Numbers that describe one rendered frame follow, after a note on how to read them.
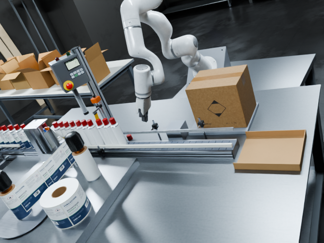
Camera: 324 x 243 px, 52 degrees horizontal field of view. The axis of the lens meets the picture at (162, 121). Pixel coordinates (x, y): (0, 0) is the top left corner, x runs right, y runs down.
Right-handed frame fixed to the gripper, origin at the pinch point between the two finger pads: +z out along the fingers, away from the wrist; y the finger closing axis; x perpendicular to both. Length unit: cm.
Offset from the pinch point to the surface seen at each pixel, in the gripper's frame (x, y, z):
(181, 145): 23.4, 4.1, 8.9
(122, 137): -15.7, 1.0, 18.6
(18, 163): -102, 13, 63
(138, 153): -2.5, 5.5, 22.6
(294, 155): 79, 3, -3
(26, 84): -253, -142, 116
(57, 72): -55, 0, -17
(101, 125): -29.7, 1.3, 13.5
